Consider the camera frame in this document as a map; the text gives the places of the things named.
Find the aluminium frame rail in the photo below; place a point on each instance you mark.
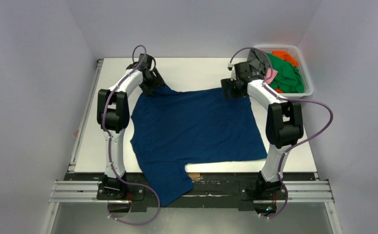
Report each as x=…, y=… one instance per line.
x=86, y=191

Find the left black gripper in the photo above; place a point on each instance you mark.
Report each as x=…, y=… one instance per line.
x=158, y=82

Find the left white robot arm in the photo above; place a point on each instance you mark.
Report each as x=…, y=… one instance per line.
x=113, y=116

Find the brown tape piece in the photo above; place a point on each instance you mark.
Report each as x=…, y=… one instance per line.
x=194, y=176

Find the orange t shirt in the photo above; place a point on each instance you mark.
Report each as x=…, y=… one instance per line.
x=285, y=56

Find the dark blue t shirt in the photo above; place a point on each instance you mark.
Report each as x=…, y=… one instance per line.
x=173, y=129

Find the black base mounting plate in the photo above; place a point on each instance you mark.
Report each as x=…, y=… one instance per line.
x=210, y=191

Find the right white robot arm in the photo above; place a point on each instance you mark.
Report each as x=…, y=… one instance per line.
x=283, y=128

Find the grey t shirt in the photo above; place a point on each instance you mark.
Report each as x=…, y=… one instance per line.
x=258, y=62

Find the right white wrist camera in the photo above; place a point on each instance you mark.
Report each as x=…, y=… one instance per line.
x=231, y=68

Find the pink cloth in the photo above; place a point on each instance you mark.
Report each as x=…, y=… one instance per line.
x=270, y=75

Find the white plastic laundry basket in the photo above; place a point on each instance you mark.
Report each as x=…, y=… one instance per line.
x=296, y=53

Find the green t shirt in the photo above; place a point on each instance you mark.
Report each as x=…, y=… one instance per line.
x=288, y=78

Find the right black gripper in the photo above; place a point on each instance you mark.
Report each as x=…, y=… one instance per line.
x=231, y=86

